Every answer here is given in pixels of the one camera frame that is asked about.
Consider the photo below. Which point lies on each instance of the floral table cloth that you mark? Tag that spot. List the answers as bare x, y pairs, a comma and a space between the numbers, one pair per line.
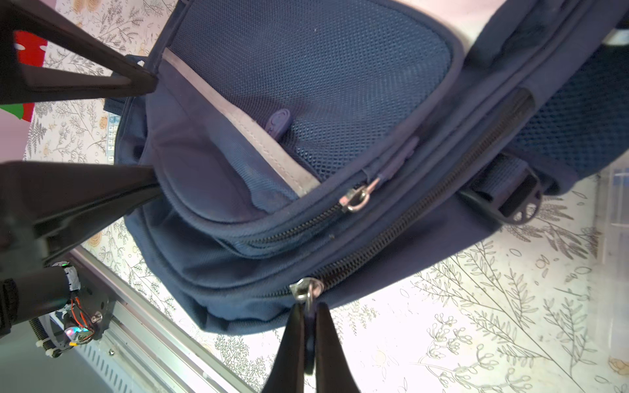
509, 314

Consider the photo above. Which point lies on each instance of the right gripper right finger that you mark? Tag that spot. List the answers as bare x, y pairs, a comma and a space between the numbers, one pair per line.
332, 372

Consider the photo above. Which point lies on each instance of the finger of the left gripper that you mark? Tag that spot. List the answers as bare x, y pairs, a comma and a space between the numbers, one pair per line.
22, 83

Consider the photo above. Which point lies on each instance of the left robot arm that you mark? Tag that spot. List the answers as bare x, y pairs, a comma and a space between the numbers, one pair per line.
38, 293

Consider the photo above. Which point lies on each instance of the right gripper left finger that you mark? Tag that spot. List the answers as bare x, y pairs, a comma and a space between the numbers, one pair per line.
288, 371

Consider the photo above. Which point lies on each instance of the navy blue student backpack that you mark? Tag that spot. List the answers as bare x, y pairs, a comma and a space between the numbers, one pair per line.
357, 142

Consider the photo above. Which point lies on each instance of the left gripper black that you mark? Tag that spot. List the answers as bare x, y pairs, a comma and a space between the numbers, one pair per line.
48, 208

